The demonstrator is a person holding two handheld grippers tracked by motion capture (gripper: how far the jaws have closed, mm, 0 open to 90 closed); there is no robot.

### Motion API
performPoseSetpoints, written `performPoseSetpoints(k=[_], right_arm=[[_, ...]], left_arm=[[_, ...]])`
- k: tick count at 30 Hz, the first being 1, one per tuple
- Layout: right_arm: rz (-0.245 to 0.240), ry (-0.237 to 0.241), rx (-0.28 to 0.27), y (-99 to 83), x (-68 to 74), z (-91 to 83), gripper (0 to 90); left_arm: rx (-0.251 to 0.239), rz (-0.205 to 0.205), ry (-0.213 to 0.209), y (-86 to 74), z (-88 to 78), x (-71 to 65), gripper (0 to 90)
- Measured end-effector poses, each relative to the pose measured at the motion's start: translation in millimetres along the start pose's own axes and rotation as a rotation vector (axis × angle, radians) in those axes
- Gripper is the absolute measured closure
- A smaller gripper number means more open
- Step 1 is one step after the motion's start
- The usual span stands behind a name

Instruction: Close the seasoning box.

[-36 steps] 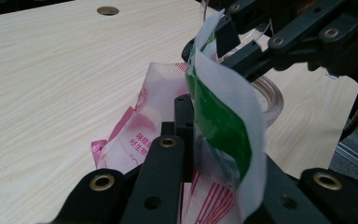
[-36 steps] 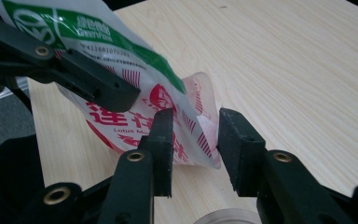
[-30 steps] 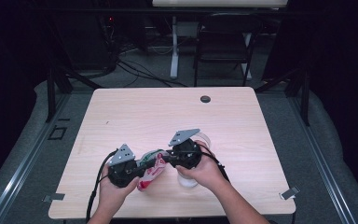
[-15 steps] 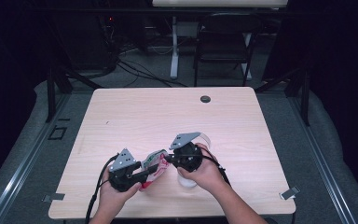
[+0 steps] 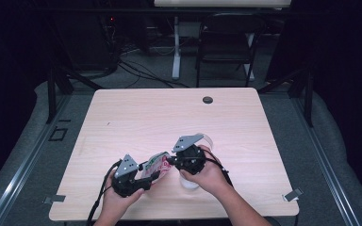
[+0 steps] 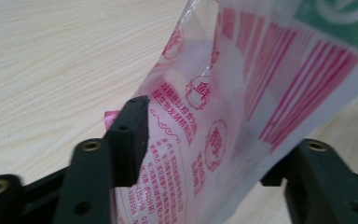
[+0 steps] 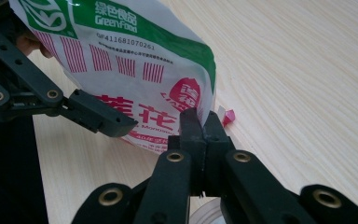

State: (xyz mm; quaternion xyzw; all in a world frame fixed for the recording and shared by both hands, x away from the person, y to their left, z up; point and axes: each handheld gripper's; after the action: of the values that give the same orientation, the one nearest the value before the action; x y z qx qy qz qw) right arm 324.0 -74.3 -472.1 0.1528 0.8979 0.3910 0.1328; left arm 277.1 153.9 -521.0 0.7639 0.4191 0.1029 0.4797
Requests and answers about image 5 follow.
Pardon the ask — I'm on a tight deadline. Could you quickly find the clear pink-printed seasoning bag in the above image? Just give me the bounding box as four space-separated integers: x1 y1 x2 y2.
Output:
140 151 173 182

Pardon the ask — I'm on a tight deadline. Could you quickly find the black floor cable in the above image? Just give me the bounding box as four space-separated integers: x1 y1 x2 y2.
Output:
117 59 190 89

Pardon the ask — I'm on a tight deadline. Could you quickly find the aluminium floor rail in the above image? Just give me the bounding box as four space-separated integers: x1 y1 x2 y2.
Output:
0 93 74 226
290 93 361 226

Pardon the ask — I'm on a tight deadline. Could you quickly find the black metal frame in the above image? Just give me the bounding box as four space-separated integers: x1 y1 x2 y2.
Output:
45 62 105 125
257 65 315 128

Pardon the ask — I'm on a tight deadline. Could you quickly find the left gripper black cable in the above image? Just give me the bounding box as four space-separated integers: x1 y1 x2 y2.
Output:
86 159 122 226

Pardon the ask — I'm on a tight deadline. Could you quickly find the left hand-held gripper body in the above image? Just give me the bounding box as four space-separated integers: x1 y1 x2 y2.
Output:
111 153 154 198

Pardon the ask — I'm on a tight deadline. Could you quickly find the grey tape piece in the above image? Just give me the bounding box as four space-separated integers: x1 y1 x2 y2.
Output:
282 186 304 202
42 194 67 205

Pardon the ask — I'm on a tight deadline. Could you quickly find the black tape square outline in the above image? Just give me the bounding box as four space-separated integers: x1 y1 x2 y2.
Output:
47 125 69 142

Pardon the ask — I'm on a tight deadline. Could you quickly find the white desk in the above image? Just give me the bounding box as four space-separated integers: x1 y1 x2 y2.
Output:
153 0 292 81

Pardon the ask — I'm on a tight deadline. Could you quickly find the black folding chair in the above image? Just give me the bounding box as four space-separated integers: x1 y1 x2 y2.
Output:
195 12 267 89

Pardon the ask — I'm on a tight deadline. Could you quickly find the person's right hand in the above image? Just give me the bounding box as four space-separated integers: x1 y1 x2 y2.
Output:
180 144 232 197

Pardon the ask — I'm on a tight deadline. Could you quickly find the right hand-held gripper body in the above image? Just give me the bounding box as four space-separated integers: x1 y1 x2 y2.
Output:
172 133 206 176

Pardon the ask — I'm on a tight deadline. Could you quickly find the translucent white plastic cup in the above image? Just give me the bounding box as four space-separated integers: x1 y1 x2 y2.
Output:
179 134 215 191

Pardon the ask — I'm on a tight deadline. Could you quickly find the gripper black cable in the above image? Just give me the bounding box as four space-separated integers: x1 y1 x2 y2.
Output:
86 159 122 226
205 150 234 186

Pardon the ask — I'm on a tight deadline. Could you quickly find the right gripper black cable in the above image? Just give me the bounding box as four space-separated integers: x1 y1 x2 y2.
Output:
205 150 234 186

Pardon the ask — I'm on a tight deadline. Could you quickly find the person's left hand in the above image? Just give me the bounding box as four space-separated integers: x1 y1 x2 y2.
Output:
102 178 145 220

